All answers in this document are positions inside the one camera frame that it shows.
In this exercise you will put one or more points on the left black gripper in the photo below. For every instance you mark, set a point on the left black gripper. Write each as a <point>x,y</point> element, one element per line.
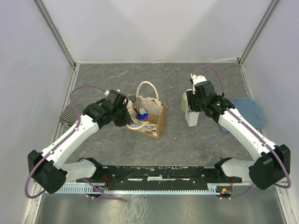
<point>127,121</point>

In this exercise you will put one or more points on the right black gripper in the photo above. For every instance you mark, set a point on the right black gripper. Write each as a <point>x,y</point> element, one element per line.
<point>191,96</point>

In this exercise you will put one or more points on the white square bottle dark cap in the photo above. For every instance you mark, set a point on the white square bottle dark cap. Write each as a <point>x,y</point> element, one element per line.
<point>191,117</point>

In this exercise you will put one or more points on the blue orange spray bottle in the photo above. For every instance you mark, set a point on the blue orange spray bottle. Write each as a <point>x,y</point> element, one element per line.
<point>142,115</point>

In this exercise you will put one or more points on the watermelon print canvas bag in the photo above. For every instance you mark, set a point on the watermelon print canvas bag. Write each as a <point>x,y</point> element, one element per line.
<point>156,110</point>

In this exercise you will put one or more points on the black white striped cloth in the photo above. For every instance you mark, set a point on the black white striped cloth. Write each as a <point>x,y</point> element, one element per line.
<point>69,116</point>

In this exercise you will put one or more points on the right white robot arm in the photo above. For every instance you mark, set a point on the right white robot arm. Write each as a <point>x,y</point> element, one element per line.
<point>270,164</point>

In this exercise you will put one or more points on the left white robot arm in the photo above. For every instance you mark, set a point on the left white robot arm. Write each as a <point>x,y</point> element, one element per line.
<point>49,168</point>

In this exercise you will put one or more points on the pink beige bottle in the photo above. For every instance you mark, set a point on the pink beige bottle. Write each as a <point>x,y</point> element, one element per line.
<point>131,110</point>

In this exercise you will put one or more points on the blue folded cloth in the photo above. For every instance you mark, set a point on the blue folded cloth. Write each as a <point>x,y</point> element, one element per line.
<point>249,110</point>

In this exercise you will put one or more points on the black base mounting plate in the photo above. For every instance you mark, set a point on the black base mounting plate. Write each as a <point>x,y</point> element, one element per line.
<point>200,174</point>

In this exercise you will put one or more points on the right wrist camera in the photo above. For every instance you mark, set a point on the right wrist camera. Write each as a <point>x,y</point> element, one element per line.
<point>204,89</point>

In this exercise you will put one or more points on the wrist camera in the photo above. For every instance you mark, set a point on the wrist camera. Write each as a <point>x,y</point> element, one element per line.
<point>204,89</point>
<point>116,98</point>

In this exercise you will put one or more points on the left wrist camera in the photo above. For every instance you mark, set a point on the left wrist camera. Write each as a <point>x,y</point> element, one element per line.
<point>116,98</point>

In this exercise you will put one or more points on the right aluminium frame post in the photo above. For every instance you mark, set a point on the right aluminium frame post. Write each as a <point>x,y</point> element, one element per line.
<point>258,31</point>

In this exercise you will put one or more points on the aluminium frame post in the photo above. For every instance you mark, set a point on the aluminium frame post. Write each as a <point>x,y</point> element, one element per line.
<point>258,31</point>
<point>54,30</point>

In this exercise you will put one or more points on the light blue cable duct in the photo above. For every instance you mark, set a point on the light blue cable duct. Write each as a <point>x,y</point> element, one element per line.
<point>145,188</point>

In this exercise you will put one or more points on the left aluminium frame post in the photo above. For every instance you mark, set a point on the left aluminium frame post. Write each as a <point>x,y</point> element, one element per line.
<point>54,30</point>

